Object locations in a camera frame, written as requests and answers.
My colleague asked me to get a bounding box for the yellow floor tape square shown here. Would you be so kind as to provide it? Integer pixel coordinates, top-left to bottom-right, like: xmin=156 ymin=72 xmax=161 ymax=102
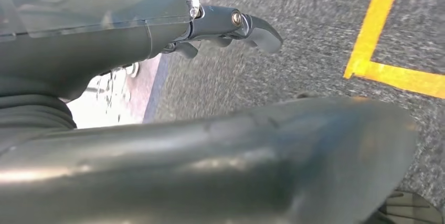
xmin=343 ymin=0 xmax=445 ymax=100

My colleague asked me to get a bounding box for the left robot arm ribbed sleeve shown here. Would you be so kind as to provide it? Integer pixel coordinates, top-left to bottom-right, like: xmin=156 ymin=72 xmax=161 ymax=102
xmin=0 ymin=93 xmax=78 ymax=155

